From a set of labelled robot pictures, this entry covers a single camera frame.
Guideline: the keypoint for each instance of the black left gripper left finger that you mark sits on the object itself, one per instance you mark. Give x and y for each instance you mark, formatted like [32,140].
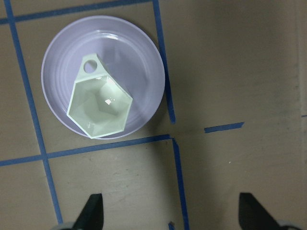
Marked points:
[92,214]

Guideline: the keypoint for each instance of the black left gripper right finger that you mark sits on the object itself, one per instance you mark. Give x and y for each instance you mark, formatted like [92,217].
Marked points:
[253,216]

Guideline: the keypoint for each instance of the lilac plate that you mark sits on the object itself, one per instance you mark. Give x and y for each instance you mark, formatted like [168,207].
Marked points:
[128,54]

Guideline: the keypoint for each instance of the white angular cup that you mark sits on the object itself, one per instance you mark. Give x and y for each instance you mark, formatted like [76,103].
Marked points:
[99,106]

